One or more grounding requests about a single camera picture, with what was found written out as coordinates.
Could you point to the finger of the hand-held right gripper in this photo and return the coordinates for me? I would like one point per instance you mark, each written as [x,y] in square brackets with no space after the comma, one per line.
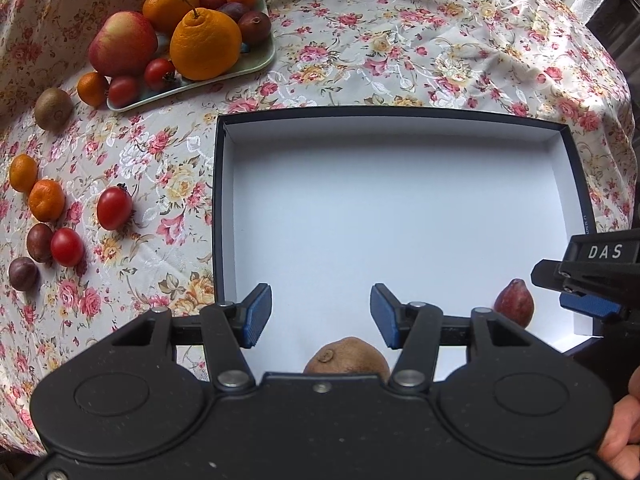
[590,304]

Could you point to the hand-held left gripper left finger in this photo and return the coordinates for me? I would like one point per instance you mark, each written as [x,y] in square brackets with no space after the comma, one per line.
[259,315]

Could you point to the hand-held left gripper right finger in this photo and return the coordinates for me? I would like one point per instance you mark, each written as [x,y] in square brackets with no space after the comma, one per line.
[384,315]

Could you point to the brown kiwi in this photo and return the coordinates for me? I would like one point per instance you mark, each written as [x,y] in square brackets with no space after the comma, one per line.
[52,109]
[345,357]

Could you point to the pointed red plum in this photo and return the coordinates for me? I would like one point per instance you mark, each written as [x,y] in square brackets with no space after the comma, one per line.
[515,305]

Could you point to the white box with dark rim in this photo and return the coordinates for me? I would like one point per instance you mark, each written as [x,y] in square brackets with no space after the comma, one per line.
[400,200]

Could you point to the oval red cherry tomato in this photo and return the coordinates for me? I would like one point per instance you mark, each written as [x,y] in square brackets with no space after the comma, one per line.
[114,208]

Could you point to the dark purple passion fruit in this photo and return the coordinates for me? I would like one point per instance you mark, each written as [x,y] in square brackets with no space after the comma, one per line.
[254,26]
[23,274]
[39,241]

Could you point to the dimpled mandarin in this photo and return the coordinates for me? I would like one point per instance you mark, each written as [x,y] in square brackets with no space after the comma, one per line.
[46,201]

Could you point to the person's right hand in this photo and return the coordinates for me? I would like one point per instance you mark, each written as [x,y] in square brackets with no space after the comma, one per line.
[627,427]

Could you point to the dark furniture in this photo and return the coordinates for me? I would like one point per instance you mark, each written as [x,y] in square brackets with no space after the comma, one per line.
[620,30]

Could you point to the floral tablecloth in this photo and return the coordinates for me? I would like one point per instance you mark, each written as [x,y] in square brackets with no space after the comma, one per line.
[350,60]

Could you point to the pale green plate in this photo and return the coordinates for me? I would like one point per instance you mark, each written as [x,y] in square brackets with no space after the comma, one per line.
[257,55]

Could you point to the large knobbed orange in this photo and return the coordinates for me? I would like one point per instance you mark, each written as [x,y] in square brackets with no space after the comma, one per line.
[205,47]

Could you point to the red apple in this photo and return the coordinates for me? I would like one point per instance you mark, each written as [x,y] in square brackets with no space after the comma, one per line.
[122,42]

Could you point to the purple plum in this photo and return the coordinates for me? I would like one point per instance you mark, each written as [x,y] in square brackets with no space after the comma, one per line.
[231,11]

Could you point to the dark red plum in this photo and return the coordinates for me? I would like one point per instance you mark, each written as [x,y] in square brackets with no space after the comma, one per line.
[212,0]

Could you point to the large round orange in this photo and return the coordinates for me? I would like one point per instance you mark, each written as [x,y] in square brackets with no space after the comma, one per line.
[167,5]

